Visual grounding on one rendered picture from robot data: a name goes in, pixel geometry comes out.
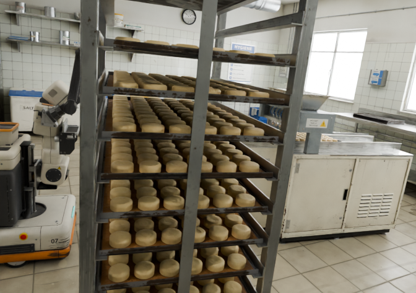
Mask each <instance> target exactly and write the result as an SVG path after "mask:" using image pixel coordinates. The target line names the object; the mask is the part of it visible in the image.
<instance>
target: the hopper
mask: <svg viewBox="0 0 416 293"><path fill-rule="evenodd" d="M268 88H269V90H274V91H278V92H283V93H286V88H278V87H268ZM329 97H330V95H324V94H317V93H314V92H307V91H303V98H302V103H301V110H308V111H318V110H319V109H320V108H321V106H322V105H323V104H324V103H325V101H326V100H327V99H328V98H329Z"/></svg>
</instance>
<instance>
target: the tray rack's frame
mask: <svg viewBox="0 0 416 293"><path fill-rule="evenodd" d="M217 2H218V0H203V3H202V17H201V31H200V39H199V53H198V61H197V74H196V88H195V96H194V110H193V123H192V131H191V145H190V153H189V167H188V181H187V188H186V202H185V210H184V223H183V237H182V245H181V259H180V273H179V280H178V293H189V290H190V282H191V270H192V263H193V251H194V238H195V231H196V219H197V207H198V199H199V187H200V180H201V168H202V155H203V148H204V136H205V129H206V117H207V104H208V98H209V85H210V72H211V66H212V54H213V46H214V34H215V21H216V15H217ZM317 8H318V0H300V2H299V7H298V12H301V11H304V12H305V15H304V19H303V26H299V27H295V35H294V40H293V48H292V54H298V59H297V66H296V68H289V72H288V80H287V88H286V94H291V95H292V98H291V102H290V108H287V107H284V109H283V113H282V121H281V126H280V130H281V131H283V132H285V133H286V135H285V142H284V145H278V146H277V153H276V158H275V166H276V167H278V168H279V169H280V174H279V181H272V186H271V194H270V200H271V201H272V202H274V203H275V206H274V213H273V215H267V219H266V227H265V231H266V232H267V234H268V235H269V236H270V237H269V245H268V247H262V252H261V260H260V261H261V263H262V264H263V265H264V267H265V269H264V277H263V278H258V280H257V284H256V291H257V292H258V293H271V287H272V280H273V275H274V268H275V261H276V257H277V249H278V245H279V238H280V231H281V226H282V219H283V215H284V207H285V200H286V196H287V189H288V182H289V178H290V171H291V166H292V159H293V152H294V147H295V140H296V136H297V129H298V121H299V117H300V110H301V103H302V98H303V91H304V87H305V79H306V72H307V68H308V61H309V57H310V49H311V42H312V37H313V30H314V23H315V19H316V12H317ZM98 15H99V0H80V153H79V293H93V280H94V261H93V256H94V244H95V224H94V220H95V187H96V183H95V167H96V151H97V142H96V125H97V79H98V47H97V43H98Z"/></svg>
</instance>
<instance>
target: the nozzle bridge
mask: <svg viewBox="0 0 416 293"><path fill-rule="evenodd" d="M272 107H273V108H272ZM275 108H276V109H275ZM279 109H280V110H279ZM283 109H284V108H283V107H277V106H275V105H269V104H260V105H259V114H258V116H260V117H265V118H267V125H269V126H272V127H274V128H276V129H278V127H279V126H278V124H277V126H276V125H275V122H277V123H280V124H281V121H282V120H280V117H278V119H277V118H276V115H275V117H273V114H271V113H273V112H274V110H275V114H277V111H278V110H279V116H280V113H281V112H282V110H283ZM282 113H283V112H282ZM335 120H336V114H333V113H329V112H324V111H322V110H318V111H308V110H300V117H299V121H298V129H297V132H299V133H306V139H305V146H304V150H303V153H304V154H318V152H319V146H320V142H321V135H322V133H333V129H334V123H335ZM272 121H275V122H274V124H273V125H272Z"/></svg>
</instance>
